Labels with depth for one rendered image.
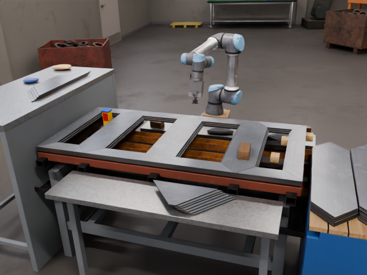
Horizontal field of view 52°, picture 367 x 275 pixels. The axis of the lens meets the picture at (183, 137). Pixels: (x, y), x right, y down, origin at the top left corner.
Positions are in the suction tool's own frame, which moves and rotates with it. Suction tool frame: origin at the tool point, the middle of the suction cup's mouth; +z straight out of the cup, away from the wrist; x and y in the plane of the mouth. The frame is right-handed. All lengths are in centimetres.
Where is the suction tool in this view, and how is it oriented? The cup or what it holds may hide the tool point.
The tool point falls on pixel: (195, 103)
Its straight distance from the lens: 249.7
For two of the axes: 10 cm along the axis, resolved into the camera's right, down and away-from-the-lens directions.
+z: -0.7, 9.5, 3.1
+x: 2.6, -2.8, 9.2
